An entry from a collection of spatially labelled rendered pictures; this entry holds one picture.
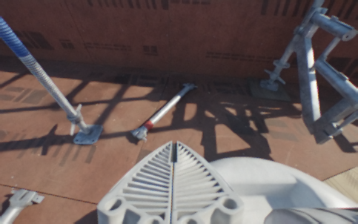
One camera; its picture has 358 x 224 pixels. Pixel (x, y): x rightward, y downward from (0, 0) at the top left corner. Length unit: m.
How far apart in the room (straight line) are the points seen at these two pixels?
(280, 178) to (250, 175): 0.08
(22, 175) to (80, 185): 0.33
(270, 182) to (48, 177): 1.00
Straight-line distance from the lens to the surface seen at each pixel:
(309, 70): 1.15
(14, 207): 0.99
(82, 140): 1.06
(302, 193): 0.55
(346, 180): 1.16
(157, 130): 0.93
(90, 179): 0.91
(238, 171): 0.46
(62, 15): 1.82
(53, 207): 0.95
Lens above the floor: 0.75
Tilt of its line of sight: 47 degrees down
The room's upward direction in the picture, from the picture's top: 1 degrees clockwise
